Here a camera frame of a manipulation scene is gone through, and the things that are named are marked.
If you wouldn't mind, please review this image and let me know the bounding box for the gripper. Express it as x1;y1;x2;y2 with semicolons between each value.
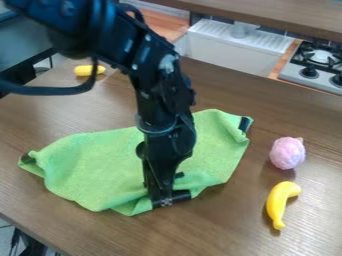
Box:
133;112;198;209

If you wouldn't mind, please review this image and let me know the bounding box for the green cloth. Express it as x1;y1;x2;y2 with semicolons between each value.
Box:
17;108;254;217

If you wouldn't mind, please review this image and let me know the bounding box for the yellow toy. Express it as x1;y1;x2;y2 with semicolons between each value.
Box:
72;63;109;78

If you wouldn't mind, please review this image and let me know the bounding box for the toy sink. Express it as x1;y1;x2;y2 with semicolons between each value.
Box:
183;18;296;79

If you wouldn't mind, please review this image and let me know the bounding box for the pink toy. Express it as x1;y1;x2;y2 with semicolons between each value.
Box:
268;135;308;171

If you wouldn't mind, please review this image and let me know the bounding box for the yellow toy banana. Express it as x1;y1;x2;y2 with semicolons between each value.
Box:
264;180;304;231

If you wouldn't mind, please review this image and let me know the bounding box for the toy stove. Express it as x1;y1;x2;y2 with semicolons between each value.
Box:
276;39;342;96

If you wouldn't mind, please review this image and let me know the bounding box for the black cable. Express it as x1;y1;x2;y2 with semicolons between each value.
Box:
0;54;101;98

